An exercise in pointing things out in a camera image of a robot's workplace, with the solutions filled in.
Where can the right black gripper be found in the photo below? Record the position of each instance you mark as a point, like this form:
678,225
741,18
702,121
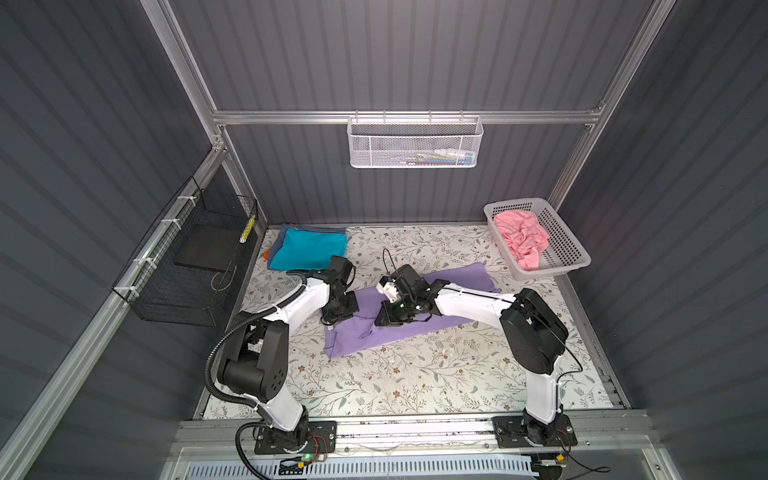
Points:
389,318

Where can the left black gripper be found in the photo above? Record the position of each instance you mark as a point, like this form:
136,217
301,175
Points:
352,307

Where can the white plastic laundry basket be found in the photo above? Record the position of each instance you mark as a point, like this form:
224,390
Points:
564,252

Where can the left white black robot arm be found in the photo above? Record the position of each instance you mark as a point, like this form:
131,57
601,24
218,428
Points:
249,365

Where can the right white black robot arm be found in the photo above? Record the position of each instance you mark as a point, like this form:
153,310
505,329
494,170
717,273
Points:
534,333

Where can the folded teal t shirt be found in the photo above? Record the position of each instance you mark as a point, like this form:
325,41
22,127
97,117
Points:
306,247

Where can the folded blue grey t shirt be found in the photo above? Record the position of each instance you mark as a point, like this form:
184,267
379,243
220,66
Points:
282,234

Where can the yellow marker pen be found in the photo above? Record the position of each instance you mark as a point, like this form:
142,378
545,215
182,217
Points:
247,229

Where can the pink crumpled t shirt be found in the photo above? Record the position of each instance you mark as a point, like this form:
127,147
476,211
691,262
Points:
523,235

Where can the markers in white basket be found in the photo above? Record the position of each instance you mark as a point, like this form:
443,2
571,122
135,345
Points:
439,157

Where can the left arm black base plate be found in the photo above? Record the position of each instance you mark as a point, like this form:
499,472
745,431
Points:
312,437

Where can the black pad in wire basket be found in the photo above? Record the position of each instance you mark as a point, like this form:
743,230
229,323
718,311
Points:
209,248

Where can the black wire wall basket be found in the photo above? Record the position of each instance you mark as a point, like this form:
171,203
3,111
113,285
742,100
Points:
157,290

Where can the white wire mesh wall basket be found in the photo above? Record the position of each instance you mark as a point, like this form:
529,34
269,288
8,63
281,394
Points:
374,142

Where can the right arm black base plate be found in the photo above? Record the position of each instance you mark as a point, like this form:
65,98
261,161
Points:
517,431

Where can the white ventilated cable duct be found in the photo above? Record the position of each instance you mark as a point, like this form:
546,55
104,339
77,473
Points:
404,467

